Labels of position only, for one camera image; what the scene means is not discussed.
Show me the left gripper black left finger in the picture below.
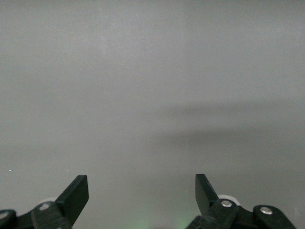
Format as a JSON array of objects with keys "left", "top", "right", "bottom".
[{"left": 0, "top": 175, "right": 90, "bottom": 229}]

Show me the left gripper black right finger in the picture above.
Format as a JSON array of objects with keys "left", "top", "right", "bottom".
[{"left": 185, "top": 174, "right": 297, "bottom": 229}]

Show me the dark grey table mat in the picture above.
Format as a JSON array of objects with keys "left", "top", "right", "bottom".
[{"left": 0, "top": 0, "right": 305, "bottom": 229}]

